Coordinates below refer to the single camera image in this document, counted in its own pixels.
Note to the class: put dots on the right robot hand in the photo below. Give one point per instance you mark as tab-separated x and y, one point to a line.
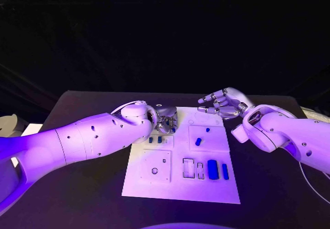
229	105

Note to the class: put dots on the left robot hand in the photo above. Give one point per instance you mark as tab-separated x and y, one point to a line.
168	114

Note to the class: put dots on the blue part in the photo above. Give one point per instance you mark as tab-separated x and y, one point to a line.
168	123

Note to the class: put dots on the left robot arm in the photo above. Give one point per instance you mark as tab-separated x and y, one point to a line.
77	139

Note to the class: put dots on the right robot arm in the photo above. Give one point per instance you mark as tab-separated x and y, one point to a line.
291	132

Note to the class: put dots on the white task board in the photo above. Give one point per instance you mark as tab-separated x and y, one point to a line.
180	179

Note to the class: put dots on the blue cylinder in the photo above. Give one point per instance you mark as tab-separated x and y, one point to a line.
198	141

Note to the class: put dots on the large blue block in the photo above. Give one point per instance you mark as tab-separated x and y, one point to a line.
214	169

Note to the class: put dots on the narrow blue block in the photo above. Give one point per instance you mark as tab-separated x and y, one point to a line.
225	171

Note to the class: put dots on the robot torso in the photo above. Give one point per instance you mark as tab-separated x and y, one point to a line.
185	226

